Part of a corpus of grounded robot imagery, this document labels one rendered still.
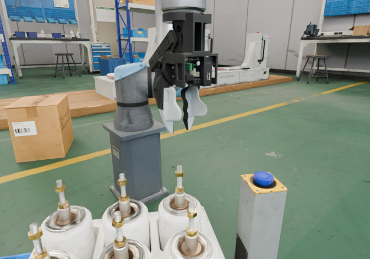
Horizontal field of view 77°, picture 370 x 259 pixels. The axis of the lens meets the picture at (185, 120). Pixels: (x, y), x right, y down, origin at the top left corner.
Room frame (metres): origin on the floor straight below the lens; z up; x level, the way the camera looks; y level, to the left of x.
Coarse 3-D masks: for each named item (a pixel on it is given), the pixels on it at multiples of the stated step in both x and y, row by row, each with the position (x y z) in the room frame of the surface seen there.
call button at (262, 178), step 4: (256, 172) 0.44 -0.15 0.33; (260, 172) 0.44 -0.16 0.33; (264, 172) 0.44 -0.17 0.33; (268, 172) 0.44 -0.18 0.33; (256, 176) 0.42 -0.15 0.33; (260, 176) 0.42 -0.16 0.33; (264, 176) 0.42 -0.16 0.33; (268, 176) 0.42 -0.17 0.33; (272, 176) 0.42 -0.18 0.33; (256, 180) 0.42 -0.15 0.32; (260, 180) 0.41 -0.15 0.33; (264, 180) 0.41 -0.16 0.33; (268, 180) 0.41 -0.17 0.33; (272, 180) 0.41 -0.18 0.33; (260, 184) 0.42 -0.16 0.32; (264, 184) 0.41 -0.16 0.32; (268, 184) 0.41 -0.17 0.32
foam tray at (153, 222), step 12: (156, 216) 0.48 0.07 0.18; (204, 216) 0.48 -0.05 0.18; (96, 228) 0.45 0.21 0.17; (156, 228) 0.44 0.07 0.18; (204, 228) 0.44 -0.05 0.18; (96, 240) 0.41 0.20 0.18; (156, 240) 0.41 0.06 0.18; (216, 240) 0.41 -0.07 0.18; (96, 252) 0.37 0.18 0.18; (156, 252) 0.37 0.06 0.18
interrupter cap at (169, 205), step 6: (168, 198) 0.45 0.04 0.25; (174, 198) 0.45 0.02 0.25; (186, 198) 0.45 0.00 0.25; (192, 198) 0.45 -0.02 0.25; (168, 204) 0.43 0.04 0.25; (174, 204) 0.44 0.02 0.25; (186, 204) 0.44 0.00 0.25; (168, 210) 0.41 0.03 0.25; (174, 210) 0.41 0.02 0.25; (180, 210) 0.41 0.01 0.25
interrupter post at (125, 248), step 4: (116, 248) 0.29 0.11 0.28; (120, 248) 0.29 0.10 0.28; (124, 248) 0.29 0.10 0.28; (116, 252) 0.29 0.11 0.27; (120, 252) 0.29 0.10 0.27; (124, 252) 0.29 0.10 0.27; (116, 256) 0.29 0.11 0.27; (120, 256) 0.29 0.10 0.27; (124, 256) 0.29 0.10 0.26; (128, 256) 0.30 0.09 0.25
